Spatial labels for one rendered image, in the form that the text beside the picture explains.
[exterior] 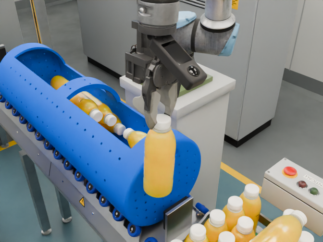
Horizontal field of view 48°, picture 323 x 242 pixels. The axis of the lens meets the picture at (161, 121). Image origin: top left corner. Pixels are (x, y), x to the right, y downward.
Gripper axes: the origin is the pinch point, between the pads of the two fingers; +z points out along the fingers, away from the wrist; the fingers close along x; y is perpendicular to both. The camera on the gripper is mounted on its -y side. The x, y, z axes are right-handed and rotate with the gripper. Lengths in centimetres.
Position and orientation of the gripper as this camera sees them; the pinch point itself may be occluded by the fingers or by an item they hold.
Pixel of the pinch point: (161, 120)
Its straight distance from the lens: 76.2
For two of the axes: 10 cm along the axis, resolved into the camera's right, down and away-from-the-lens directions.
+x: -6.8, 3.5, -6.4
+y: -7.3, -3.7, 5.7
